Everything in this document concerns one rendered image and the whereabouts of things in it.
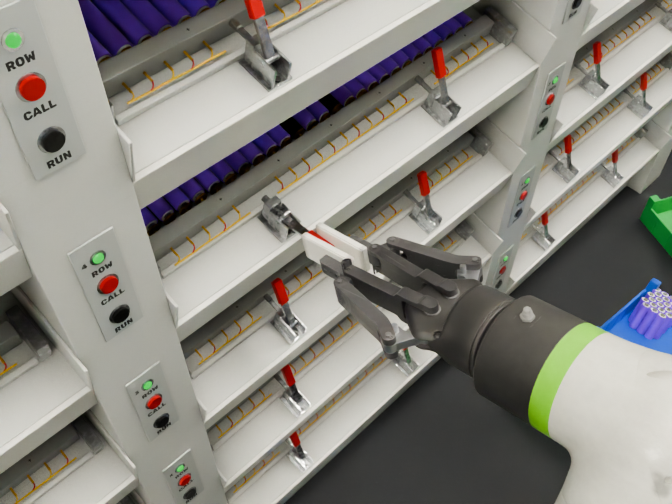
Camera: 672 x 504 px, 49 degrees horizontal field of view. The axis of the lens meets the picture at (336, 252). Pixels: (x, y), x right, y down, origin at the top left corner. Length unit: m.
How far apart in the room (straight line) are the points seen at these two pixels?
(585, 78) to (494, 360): 0.84
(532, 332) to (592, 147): 1.02
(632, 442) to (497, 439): 1.01
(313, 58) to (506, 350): 0.31
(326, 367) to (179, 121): 0.62
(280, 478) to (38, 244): 0.81
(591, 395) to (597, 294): 1.25
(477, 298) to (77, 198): 0.32
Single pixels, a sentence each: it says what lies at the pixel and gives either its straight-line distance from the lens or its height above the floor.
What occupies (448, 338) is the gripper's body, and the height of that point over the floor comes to 0.85.
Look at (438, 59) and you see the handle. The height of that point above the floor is 0.84.
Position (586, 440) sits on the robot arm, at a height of 0.88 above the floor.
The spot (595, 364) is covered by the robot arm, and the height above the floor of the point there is 0.91.
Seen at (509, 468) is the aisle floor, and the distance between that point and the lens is 1.52.
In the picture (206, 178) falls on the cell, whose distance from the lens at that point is 0.81.
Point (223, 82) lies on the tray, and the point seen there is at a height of 0.96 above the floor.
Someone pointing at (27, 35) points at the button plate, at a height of 1.10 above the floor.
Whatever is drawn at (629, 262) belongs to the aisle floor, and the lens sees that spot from 1.88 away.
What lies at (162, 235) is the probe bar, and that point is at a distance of 0.76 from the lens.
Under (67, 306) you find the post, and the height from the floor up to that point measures 0.87.
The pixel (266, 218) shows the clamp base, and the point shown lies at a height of 0.77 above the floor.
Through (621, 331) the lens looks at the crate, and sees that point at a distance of 1.69.
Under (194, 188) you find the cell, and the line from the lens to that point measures 0.80.
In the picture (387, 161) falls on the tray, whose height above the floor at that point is 0.76.
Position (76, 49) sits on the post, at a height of 1.08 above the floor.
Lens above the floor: 1.36
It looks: 50 degrees down
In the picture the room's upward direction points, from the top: straight up
